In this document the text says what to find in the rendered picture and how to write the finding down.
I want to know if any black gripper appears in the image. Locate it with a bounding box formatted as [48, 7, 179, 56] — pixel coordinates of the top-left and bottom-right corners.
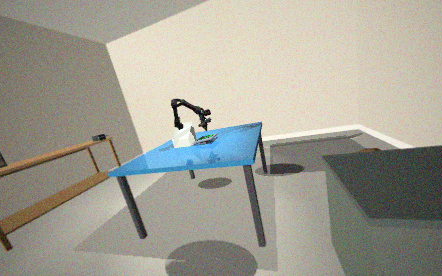
[198, 116, 208, 131]

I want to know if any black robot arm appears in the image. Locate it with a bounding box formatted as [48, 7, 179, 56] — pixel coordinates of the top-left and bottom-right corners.
[171, 99, 211, 130]

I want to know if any grey switch panel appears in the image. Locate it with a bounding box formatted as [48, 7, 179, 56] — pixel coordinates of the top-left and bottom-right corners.
[192, 133, 218, 145]

